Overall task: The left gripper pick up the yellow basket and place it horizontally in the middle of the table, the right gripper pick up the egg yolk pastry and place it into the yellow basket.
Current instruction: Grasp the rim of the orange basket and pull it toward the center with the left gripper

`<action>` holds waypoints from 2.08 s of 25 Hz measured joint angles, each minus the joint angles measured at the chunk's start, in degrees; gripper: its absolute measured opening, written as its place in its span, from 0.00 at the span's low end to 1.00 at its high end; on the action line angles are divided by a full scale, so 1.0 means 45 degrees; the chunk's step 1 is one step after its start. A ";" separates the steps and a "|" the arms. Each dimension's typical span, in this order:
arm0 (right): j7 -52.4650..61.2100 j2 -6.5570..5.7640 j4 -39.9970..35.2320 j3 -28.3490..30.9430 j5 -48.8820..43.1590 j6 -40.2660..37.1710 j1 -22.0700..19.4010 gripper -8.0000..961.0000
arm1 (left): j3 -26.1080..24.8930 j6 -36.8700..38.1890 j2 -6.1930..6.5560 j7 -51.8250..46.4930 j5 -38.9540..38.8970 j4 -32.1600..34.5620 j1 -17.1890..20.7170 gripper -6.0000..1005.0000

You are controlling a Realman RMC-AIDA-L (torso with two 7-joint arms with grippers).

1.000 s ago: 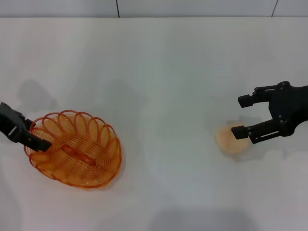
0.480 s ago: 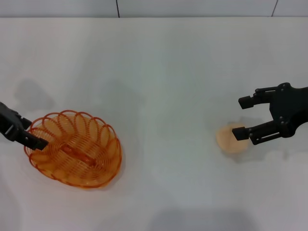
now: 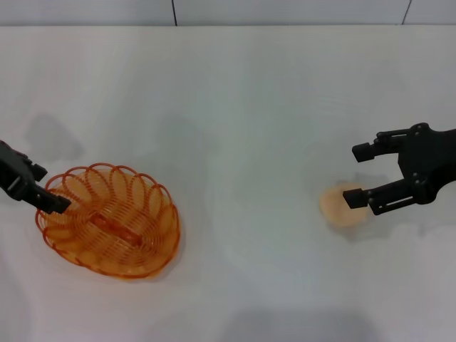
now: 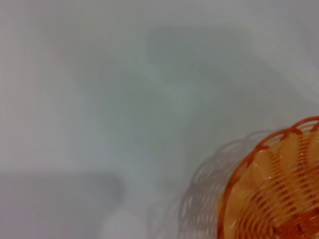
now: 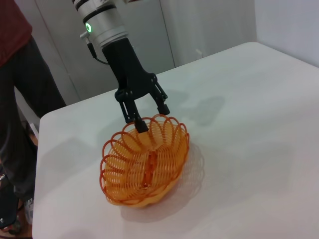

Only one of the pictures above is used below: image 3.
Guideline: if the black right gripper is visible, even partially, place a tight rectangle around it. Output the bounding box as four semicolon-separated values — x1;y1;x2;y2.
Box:
342;123;456;217

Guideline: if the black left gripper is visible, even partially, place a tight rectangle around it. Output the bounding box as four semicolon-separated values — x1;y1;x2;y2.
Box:
0;140;71;215

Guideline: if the pale round bread bun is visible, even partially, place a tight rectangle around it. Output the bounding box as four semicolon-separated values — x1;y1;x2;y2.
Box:
318;182;371;228

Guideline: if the orange plastic woven basket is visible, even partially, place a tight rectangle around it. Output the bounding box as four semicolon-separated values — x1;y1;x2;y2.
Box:
34;162;182;283

